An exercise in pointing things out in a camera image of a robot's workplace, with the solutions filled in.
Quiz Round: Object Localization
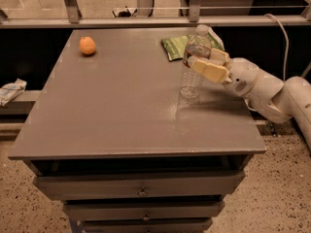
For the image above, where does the bottom grey drawer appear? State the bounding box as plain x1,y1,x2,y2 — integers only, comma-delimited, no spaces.
82,218,212,233

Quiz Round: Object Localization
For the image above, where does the grey drawer cabinet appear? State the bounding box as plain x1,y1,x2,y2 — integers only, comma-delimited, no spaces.
8,27,267,233

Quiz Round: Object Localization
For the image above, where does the grey metal rail frame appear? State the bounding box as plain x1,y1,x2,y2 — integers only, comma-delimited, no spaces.
0,0,311,28

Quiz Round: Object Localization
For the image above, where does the orange fruit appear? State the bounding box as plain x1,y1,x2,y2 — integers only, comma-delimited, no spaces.
79,37,96,55

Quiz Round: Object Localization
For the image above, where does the top grey drawer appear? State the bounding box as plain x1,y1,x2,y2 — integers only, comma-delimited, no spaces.
33,171,245,201

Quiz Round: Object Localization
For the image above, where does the middle grey drawer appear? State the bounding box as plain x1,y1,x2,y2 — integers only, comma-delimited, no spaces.
63,200,225,221

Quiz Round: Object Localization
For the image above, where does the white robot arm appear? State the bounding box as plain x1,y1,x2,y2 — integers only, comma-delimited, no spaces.
184,49,311,148

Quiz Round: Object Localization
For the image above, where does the clear plastic water bottle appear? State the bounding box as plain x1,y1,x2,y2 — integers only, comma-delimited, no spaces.
180,24,211,102

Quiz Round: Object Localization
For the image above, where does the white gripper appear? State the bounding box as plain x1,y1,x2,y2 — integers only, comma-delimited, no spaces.
188,49,259,97

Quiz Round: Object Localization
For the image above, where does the green chip bag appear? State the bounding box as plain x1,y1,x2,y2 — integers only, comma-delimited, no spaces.
161,27,225,61

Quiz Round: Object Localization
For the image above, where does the grey drawer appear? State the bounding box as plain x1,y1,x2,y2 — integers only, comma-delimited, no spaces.
63,200,225,221
33,171,245,201
82,218,212,233

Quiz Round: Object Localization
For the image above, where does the black white object on floor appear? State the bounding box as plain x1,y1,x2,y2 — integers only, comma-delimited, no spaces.
112,7,137,17

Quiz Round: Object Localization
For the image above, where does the white folded cloth packet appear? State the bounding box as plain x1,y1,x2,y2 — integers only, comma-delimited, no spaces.
0,79,27,106

